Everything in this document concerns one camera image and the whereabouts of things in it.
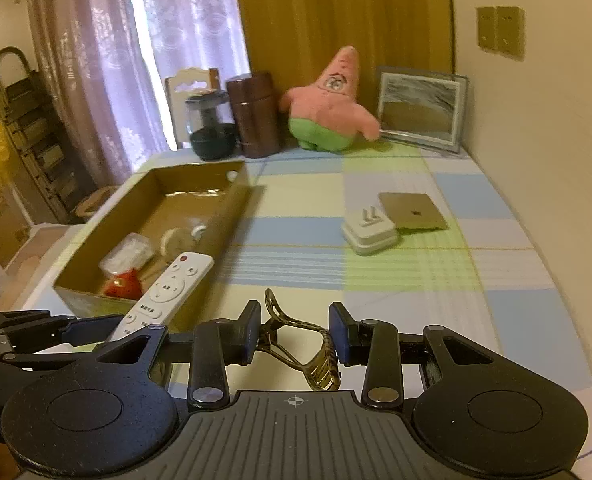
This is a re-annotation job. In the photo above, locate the red toy figure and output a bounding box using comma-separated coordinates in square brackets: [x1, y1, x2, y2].
[101, 267, 144, 300]

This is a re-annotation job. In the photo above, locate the white remote control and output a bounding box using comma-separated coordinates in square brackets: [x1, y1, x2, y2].
[107, 252, 215, 346]

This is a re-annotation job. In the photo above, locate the brown thermos flask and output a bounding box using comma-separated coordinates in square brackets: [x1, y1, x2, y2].
[226, 72, 281, 159]

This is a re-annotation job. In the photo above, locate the brown cardboard box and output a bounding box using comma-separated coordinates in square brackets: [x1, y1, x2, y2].
[53, 161, 251, 333]

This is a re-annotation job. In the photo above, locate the white charger plug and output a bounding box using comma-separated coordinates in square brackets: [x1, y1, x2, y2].
[341, 203, 401, 257]

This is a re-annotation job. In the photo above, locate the pink starfish plush toy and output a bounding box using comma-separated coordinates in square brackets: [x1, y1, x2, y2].
[279, 46, 383, 153]

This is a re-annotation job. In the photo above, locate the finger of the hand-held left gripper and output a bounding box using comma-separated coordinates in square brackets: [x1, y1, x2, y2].
[0, 310, 79, 336]
[6, 314, 125, 363]

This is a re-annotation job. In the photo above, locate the glass jar with dark lid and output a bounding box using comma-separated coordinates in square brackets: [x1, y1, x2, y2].
[185, 90, 239, 162]

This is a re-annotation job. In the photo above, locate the silver picture frame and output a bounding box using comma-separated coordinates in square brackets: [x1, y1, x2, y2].
[376, 66, 470, 155]

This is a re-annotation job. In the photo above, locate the gold hair claw clip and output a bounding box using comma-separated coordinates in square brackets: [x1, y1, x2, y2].
[256, 288, 341, 392]

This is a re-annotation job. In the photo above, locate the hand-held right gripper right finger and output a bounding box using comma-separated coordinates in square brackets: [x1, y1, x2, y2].
[328, 302, 501, 406]

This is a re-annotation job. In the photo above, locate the lace curtain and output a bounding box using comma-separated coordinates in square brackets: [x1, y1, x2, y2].
[26, 0, 251, 186]

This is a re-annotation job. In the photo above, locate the dark folding ladder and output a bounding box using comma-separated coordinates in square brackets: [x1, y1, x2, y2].
[0, 46, 102, 221]

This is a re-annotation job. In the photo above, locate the bag of white floss picks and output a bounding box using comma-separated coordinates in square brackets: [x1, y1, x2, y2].
[98, 232, 155, 277]

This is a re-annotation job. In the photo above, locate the beige wall switch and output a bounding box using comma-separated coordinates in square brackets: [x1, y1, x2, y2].
[477, 6, 497, 52]
[496, 6, 522, 53]

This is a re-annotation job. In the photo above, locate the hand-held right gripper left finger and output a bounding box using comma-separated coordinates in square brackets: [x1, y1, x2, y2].
[96, 301, 264, 409]

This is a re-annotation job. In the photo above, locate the beige card stand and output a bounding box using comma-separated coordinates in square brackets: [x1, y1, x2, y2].
[379, 191, 449, 232]

